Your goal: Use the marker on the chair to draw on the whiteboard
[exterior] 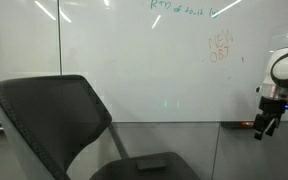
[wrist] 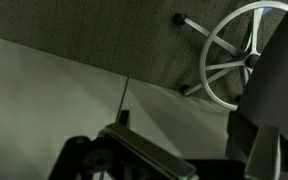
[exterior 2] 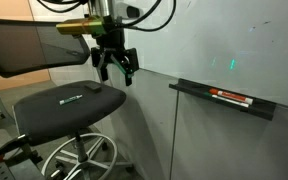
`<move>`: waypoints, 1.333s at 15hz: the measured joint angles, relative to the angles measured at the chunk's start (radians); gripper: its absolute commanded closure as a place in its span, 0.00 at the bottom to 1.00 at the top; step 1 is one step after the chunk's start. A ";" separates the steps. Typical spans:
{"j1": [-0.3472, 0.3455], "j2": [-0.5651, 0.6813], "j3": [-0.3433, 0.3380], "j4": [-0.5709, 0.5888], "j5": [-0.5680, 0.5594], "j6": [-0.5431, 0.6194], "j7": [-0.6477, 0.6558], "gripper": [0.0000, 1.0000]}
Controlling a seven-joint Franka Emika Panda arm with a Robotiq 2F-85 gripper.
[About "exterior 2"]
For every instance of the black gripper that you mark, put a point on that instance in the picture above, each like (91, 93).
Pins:
(112, 36)

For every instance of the green whiteboard marker white cap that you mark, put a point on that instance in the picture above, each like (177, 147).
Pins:
(70, 99)

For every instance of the black fabric chair seat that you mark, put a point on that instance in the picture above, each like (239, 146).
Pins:
(67, 116)

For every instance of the chair wheeled base with column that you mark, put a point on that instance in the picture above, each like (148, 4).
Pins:
(81, 150)

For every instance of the black mesh chair backrest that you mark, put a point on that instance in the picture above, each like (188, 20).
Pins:
(17, 50)

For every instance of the large white whiteboard panel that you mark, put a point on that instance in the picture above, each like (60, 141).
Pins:
(217, 40)

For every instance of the red whiteboard marker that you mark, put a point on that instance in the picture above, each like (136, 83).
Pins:
(232, 96)

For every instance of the green white marker in tray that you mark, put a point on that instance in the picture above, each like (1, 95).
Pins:
(232, 101)

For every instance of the black marker tray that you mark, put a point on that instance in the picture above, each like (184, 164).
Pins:
(260, 110)

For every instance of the black perforated table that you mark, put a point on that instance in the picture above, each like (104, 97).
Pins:
(20, 170)

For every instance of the yellow wrist camera block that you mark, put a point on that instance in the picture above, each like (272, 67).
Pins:
(77, 26)

